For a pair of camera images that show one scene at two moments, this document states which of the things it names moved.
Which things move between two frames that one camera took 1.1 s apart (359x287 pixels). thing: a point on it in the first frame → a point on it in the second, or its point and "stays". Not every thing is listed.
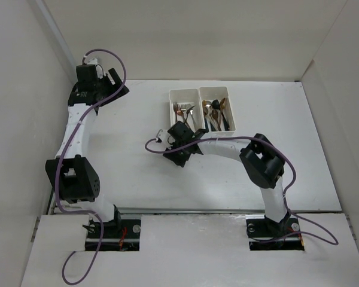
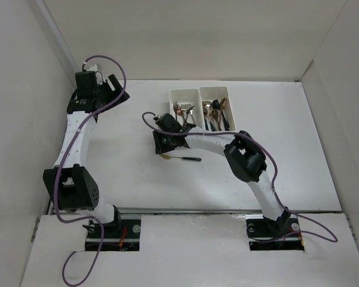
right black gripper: x=173 y=156 → x=160 y=147
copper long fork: x=180 y=112 stays
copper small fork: x=175 y=109 stays
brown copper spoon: x=215 y=115 stays
